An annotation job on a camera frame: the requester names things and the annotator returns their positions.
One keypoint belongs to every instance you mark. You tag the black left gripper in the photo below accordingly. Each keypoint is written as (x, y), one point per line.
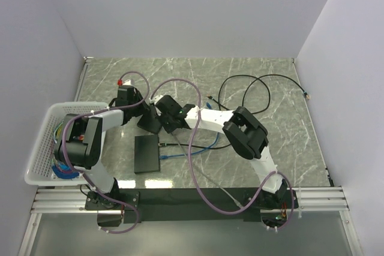
(144, 108)

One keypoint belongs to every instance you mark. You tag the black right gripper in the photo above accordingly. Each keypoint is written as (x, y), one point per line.
(169, 129)

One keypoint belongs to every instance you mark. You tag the dark grey network switch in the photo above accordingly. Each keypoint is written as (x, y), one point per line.
(146, 154)

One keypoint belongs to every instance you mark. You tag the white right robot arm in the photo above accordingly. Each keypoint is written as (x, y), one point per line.
(246, 135)

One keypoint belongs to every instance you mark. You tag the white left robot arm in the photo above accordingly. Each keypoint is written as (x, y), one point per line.
(81, 144)

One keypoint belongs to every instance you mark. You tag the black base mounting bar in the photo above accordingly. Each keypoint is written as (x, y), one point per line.
(185, 204)

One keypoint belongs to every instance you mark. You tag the white plastic mesh basket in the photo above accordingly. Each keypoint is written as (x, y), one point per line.
(39, 171)

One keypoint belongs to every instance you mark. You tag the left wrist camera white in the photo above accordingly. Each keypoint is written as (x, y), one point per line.
(128, 82)

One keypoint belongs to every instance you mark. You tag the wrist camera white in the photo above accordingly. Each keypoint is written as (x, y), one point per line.
(155, 99)
(128, 82)

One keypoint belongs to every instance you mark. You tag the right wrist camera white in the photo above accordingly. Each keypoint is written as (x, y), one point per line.
(155, 99)

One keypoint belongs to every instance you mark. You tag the aluminium rail frame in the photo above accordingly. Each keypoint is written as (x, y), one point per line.
(71, 200)

